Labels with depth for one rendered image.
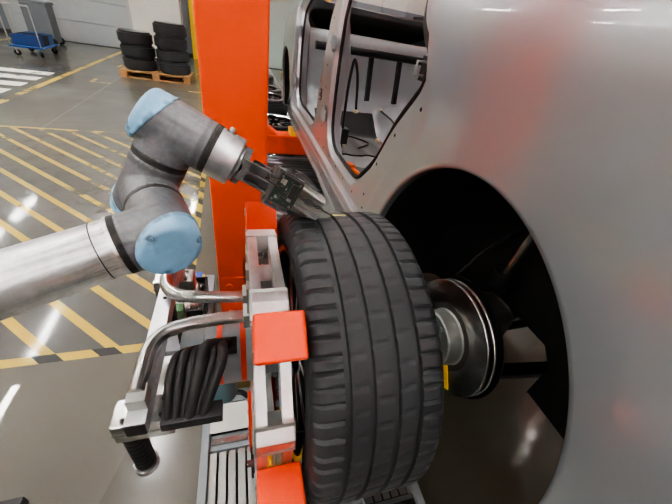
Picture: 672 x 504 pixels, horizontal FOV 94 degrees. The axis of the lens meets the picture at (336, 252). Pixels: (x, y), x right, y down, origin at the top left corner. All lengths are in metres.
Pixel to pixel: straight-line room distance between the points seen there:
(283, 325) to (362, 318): 0.14
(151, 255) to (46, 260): 0.11
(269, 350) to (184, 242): 0.20
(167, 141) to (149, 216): 0.14
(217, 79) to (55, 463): 1.53
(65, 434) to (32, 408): 0.22
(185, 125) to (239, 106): 0.35
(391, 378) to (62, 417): 1.59
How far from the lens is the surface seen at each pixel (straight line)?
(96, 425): 1.82
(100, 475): 1.72
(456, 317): 0.91
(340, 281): 0.53
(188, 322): 0.67
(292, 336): 0.46
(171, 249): 0.50
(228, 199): 1.00
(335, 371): 0.51
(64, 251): 0.52
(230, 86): 0.90
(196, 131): 0.58
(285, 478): 0.65
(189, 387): 0.58
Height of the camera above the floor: 1.50
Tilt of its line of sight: 35 degrees down
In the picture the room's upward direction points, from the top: 10 degrees clockwise
